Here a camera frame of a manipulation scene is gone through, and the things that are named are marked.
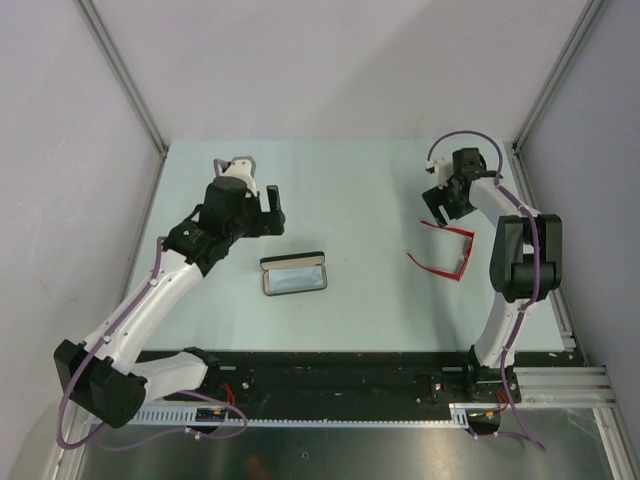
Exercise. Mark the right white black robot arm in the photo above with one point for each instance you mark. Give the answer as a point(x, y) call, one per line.
point(525, 266)

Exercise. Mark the blue cleaning cloth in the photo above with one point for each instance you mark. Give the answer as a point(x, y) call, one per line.
point(296, 280)

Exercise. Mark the aluminium rail frame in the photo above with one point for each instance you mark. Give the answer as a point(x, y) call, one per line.
point(581, 387)

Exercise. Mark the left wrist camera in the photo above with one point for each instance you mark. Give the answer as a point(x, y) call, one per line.
point(242, 168)

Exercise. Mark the black glasses case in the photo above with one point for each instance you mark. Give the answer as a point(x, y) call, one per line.
point(290, 261)

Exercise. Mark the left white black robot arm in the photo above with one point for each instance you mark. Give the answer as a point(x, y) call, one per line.
point(103, 373)

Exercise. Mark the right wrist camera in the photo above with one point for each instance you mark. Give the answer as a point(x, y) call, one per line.
point(442, 168)

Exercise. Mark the white cable duct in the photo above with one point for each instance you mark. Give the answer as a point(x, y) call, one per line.
point(455, 415)

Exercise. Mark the red sunglasses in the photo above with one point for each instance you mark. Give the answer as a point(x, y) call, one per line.
point(443, 251)

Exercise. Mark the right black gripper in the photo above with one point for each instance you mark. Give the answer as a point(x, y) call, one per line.
point(437, 197)

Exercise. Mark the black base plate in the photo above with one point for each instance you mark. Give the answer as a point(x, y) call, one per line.
point(369, 387)

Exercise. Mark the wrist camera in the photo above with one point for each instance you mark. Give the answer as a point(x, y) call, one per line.
point(242, 168)
point(442, 168)

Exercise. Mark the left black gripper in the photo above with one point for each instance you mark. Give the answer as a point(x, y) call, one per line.
point(266, 223)

